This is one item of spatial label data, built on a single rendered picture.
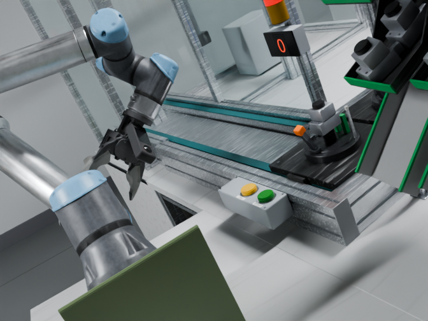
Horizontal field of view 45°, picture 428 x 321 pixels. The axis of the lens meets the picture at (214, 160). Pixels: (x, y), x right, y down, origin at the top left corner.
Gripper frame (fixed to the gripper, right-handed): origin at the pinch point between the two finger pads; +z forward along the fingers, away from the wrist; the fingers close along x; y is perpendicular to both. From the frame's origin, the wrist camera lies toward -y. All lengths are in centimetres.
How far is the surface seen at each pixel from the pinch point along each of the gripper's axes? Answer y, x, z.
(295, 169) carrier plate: -23.2, -30.7, -24.6
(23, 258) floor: 250, -100, 95
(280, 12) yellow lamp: -6, -19, -60
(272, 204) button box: -27.1, -24.6, -14.3
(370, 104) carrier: -21, -49, -51
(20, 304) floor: 192, -85, 106
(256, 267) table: -29.2, -26.7, -0.1
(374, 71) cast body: -51, -9, -42
